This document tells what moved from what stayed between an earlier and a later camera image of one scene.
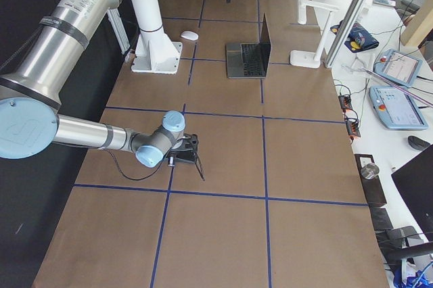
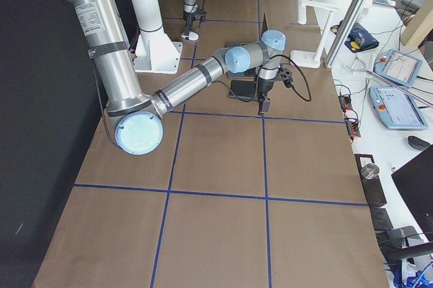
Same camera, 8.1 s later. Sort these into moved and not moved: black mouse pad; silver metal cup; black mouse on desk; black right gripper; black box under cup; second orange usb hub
Moved: black right gripper; black mouse pad
Not moved: black box under cup; second orange usb hub; black mouse on desk; silver metal cup
